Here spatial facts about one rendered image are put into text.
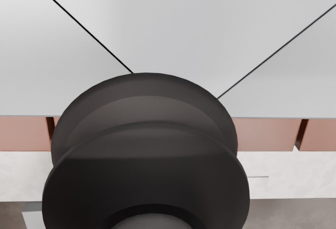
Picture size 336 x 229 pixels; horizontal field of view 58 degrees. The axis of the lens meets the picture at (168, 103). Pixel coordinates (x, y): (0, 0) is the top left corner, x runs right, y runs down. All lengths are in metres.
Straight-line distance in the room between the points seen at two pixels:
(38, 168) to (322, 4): 0.38
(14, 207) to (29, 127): 1.37
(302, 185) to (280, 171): 0.05
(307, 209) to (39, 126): 1.55
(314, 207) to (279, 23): 1.55
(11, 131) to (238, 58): 0.16
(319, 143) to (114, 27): 0.18
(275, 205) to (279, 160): 1.15
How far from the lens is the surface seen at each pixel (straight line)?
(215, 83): 0.18
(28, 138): 0.24
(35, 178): 0.47
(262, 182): 0.48
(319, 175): 0.51
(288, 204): 1.63
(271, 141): 0.24
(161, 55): 0.17
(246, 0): 0.17
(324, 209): 1.73
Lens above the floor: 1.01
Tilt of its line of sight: 62 degrees down
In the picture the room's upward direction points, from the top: 173 degrees clockwise
